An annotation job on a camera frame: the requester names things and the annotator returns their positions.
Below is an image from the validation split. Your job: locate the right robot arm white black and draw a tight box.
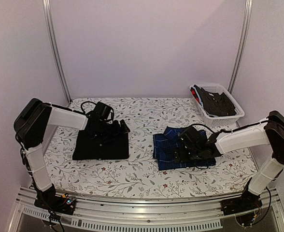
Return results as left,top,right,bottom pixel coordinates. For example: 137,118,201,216
174,111,284,211

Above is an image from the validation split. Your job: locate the left aluminium frame post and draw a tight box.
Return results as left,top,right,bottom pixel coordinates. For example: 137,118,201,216
42,0,72,103

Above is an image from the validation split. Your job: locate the floral patterned table mat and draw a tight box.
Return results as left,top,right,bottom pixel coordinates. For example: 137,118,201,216
44,98,257,199

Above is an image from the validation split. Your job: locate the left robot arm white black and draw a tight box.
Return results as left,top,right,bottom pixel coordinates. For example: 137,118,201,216
14,98,130,210

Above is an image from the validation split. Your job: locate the black polo shirt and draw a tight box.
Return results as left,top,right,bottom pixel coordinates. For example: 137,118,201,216
72,130,129,160

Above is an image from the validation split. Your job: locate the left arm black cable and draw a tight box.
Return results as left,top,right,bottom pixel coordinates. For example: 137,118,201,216
80,101,115,121

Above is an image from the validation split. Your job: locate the aluminium front rail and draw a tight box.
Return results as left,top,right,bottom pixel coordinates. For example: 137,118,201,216
8,187,284,232

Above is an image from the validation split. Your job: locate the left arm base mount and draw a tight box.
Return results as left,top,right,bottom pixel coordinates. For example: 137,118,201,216
34,191,76,215

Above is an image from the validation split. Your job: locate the right aluminium frame post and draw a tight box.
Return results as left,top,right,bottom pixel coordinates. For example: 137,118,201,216
228,0,253,94

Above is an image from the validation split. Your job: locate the blue plaid long sleeve shirt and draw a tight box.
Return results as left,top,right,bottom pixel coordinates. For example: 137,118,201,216
153,127,216,171

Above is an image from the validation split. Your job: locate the dark striped shirt in basket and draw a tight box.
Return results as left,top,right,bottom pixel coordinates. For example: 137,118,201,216
194,85,237,117

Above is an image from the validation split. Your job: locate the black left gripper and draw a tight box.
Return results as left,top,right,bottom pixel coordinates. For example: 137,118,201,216
98,120,130,144

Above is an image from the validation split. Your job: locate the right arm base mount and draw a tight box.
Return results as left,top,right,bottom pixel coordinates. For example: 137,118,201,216
220,191,262,227

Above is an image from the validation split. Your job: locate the aluminium frame post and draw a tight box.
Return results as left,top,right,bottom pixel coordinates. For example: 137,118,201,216
42,0,72,103
228,0,253,94

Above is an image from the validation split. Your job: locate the white plastic laundry basket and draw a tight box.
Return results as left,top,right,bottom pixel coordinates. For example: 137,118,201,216
189,83,245,127

